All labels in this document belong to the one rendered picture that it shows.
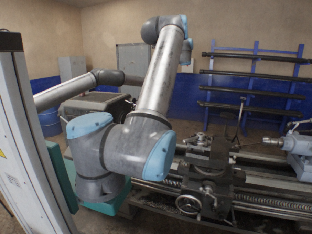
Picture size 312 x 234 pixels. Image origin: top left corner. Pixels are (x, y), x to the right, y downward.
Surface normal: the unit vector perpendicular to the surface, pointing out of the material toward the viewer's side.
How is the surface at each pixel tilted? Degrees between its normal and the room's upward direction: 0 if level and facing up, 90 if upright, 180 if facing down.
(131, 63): 90
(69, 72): 90
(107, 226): 0
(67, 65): 90
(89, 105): 45
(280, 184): 36
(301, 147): 86
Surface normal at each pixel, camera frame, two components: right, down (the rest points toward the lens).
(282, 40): -0.33, 0.33
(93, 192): 0.08, 0.01
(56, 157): 0.96, 0.10
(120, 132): -0.11, -0.73
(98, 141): -0.24, -0.37
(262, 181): -0.19, -0.56
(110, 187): 0.62, -0.07
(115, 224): 0.00, -0.94
